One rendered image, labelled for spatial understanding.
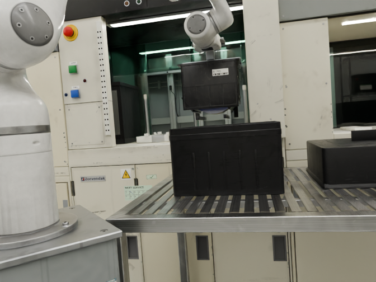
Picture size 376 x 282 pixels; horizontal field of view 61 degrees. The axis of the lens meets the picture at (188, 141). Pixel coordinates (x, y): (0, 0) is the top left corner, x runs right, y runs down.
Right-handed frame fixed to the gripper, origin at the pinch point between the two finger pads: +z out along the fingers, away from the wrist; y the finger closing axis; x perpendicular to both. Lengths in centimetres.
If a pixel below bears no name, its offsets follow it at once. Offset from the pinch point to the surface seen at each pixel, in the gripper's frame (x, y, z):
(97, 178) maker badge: -50, -49, -10
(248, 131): -33, 14, -54
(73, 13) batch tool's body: 17, -53, -10
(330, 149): -39, 33, -49
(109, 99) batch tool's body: -18.6, -41.7, -8.2
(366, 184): -48, 41, -50
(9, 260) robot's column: -49, -21, -91
